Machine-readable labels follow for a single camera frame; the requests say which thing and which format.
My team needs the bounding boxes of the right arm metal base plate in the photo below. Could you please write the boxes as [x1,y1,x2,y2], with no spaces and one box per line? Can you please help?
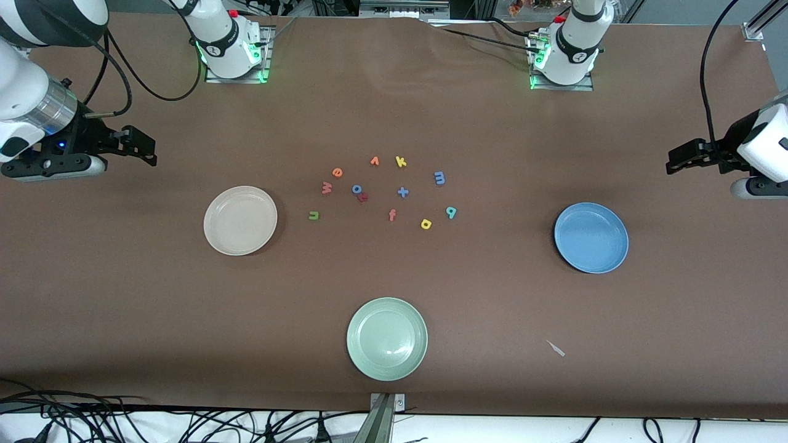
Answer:
[204,25,275,84]

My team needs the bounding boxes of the aluminium profile corner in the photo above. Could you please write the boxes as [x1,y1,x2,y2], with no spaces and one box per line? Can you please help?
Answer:
[742,0,788,42]

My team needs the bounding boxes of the black table cable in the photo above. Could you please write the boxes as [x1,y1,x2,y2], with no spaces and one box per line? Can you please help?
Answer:
[477,17,545,39]
[438,27,537,51]

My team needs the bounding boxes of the beige round plate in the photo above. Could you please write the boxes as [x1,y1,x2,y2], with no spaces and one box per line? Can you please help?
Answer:
[203,185,278,257]

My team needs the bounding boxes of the grey metal mounting bracket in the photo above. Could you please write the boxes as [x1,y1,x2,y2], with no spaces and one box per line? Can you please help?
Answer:
[353,393,407,443]

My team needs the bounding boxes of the green round plate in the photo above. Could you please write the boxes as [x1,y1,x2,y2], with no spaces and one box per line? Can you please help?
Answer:
[346,297,429,382]

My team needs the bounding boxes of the thin black cable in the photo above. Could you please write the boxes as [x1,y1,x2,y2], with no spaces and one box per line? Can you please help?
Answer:
[262,17,297,45]

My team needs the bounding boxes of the tangled black cables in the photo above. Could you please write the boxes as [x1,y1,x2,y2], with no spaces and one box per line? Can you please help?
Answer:
[0,377,370,443]

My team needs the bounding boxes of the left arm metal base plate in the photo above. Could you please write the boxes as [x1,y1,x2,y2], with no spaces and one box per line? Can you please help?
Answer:
[528,32,595,92]

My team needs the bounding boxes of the blue round plate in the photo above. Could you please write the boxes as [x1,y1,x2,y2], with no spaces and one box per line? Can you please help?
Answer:
[553,202,630,274]

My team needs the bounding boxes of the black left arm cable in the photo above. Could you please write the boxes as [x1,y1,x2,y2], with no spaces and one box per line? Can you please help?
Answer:
[699,0,739,148]

